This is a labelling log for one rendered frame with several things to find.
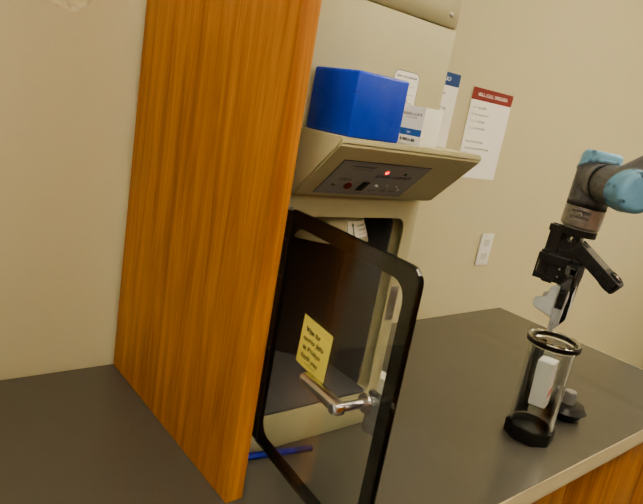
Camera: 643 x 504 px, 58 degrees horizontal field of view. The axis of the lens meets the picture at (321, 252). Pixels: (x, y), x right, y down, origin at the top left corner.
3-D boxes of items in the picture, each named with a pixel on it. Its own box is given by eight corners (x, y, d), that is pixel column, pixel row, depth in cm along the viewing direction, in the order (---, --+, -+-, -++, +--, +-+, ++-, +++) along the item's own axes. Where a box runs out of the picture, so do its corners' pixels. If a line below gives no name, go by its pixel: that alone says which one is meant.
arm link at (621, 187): (674, 153, 97) (637, 147, 107) (610, 184, 98) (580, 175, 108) (688, 194, 99) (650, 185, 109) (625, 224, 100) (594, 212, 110)
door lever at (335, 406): (328, 381, 80) (332, 364, 79) (370, 417, 72) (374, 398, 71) (295, 386, 77) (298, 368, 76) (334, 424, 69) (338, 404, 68)
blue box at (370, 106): (305, 127, 87) (315, 65, 85) (354, 134, 94) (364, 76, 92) (348, 137, 80) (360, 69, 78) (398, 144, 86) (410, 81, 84)
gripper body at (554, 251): (540, 274, 125) (558, 220, 122) (581, 288, 120) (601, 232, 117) (530, 278, 118) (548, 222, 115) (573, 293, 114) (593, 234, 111)
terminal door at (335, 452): (255, 435, 99) (292, 206, 89) (360, 565, 75) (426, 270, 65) (251, 436, 98) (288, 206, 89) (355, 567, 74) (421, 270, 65)
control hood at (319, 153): (281, 190, 89) (291, 125, 87) (421, 198, 110) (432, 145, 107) (327, 208, 81) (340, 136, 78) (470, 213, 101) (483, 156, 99)
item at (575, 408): (536, 410, 138) (543, 385, 137) (556, 402, 144) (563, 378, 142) (572, 430, 131) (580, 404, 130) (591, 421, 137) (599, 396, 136)
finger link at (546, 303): (526, 322, 120) (542, 280, 120) (555, 333, 117) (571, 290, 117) (523, 321, 118) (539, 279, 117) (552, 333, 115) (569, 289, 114)
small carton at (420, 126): (393, 140, 96) (401, 103, 94) (411, 143, 99) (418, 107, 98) (418, 146, 92) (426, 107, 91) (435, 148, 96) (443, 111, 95)
